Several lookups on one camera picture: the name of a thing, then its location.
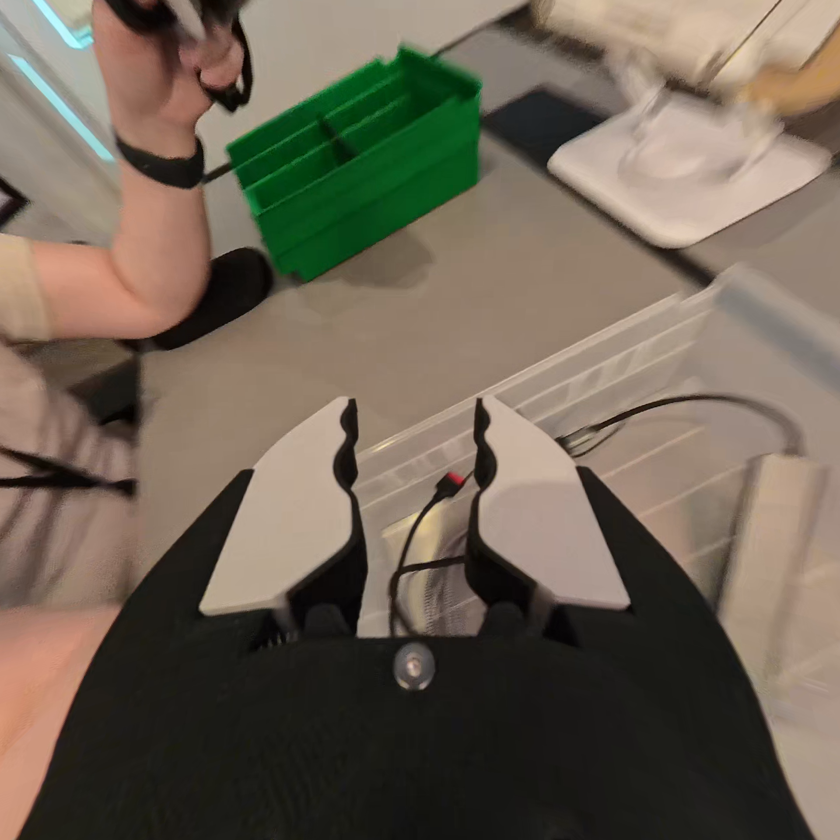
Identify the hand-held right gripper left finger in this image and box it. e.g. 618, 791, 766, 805
198, 395, 367, 637

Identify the instruction sheet on stand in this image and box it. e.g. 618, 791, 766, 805
738, 36, 840, 120

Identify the green plastic bin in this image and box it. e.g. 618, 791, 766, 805
226, 46, 483, 283

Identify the person's left forearm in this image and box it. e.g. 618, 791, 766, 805
39, 164, 214, 342

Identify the person's leg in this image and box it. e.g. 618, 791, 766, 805
0, 602, 127, 840

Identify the black cable with red plug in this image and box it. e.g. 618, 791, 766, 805
387, 468, 476, 636

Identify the person's left hand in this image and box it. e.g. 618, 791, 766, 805
92, 0, 245, 156

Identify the silver usb hub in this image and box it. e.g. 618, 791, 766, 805
718, 451, 833, 665

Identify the black chair armrest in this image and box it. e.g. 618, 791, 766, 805
141, 248, 275, 352

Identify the person's beige clothing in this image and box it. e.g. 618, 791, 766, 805
0, 233, 142, 611

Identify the clear plastic box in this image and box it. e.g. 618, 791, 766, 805
354, 262, 840, 775

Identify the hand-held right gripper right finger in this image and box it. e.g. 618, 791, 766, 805
465, 394, 634, 634

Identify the black wristband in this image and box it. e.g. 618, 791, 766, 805
115, 134, 206, 190

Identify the black lanyard strap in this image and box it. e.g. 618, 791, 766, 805
0, 446, 139, 497

